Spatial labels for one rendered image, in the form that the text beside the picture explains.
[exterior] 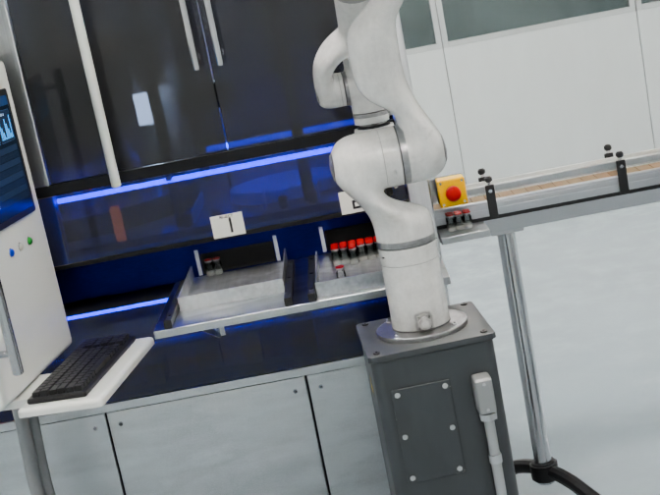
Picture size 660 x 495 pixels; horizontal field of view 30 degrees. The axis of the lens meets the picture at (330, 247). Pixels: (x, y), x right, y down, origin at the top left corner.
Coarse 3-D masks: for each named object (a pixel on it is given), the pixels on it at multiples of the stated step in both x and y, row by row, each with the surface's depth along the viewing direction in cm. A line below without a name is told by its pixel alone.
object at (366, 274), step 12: (324, 264) 318; (348, 264) 313; (360, 264) 310; (372, 264) 308; (324, 276) 305; (336, 276) 303; (348, 276) 301; (360, 276) 286; (372, 276) 286; (324, 288) 287; (336, 288) 287; (348, 288) 287; (360, 288) 287
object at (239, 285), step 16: (192, 272) 331; (224, 272) 331; (240, 272) 327; (256, 272) 324; (272, 272) 320; (192, 288) 320; (208, 288) 317; (224, 288) 313; (240, 288) 298; (256, 288) 298; (272, 288) 298; (192, 304) 298; (208, 304) 299
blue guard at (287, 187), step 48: (96, 192) 319; (144, 192) 319; (192, 192) 319; (240, 192) 319; (288, 192) 319; (336, 192) 320; (48, 240) 321; (96, 240) 321; (144, 240) 322; (192, 240) 322
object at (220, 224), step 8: (216, 216) 320; (224, 216) 320; (232, 216) 320; (240, 216) 320; (216, 224) 321; (224, 224) 321; (232, 224) 321; (240, 224) 321; (216, 232) 321; (224, 232) 321; (232, 232) 321; (240, 232) 321
